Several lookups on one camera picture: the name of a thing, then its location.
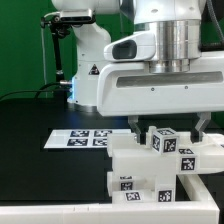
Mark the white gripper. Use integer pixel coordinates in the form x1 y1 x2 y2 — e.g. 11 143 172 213
97 62 224 145

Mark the white chair nut cube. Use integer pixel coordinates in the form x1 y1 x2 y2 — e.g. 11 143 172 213
152 128 179 154

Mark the white chair seat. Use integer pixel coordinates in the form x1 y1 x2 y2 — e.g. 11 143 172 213
146 125 178 203

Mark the white chair back frame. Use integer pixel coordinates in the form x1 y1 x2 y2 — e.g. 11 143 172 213
107 132 224 178

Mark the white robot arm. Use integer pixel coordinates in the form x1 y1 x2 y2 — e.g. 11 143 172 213
52 0 224 133

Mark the white corner fence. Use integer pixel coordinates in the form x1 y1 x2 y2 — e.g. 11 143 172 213
0 175 219 224

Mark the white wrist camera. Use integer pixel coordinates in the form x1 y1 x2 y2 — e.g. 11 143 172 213
104 31 156 62

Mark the black cable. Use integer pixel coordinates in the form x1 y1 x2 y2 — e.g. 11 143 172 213
0 82 63 102

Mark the grey camera on stand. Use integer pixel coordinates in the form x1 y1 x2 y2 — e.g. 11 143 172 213
59 9 93 23

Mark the black camera stand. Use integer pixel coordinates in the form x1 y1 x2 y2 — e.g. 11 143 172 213
40 15 71 101

